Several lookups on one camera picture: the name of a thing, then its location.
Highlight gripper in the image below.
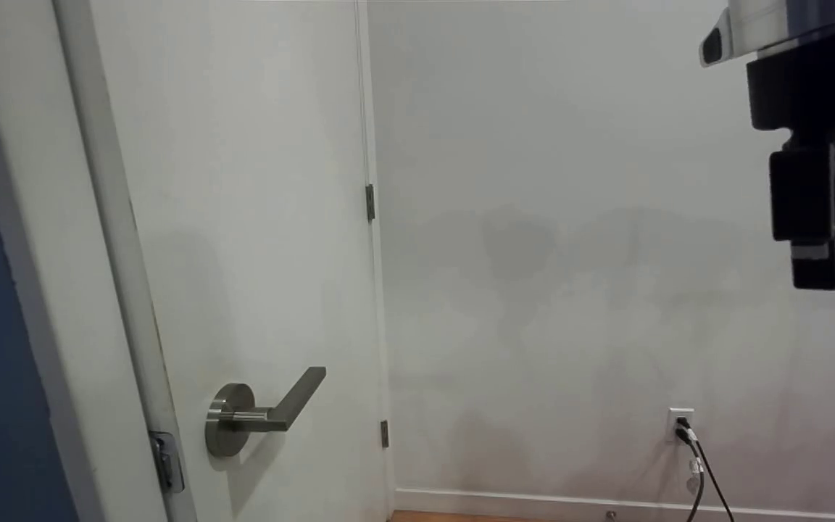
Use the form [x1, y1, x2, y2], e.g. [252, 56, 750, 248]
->
[745, 7, 835, 291]

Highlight white door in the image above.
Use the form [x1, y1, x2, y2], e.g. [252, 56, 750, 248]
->
[54, 0, 395, 522]

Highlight metal door latch plate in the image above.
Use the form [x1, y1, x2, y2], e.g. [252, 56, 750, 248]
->
[148, 431, 186, 495]

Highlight white wall socket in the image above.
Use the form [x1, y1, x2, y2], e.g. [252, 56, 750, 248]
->
[667, 407, 696, 444]

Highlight black cable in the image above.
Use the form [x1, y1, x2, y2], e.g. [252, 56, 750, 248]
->
[674, 428, 706, 522]
[676, 416, 736, 522]

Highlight silver lever door handle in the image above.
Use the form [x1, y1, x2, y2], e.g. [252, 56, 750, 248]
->
[204, 366, 328, 458]

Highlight white door frame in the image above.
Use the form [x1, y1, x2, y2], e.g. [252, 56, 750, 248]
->
[0, 0, 170, 522]

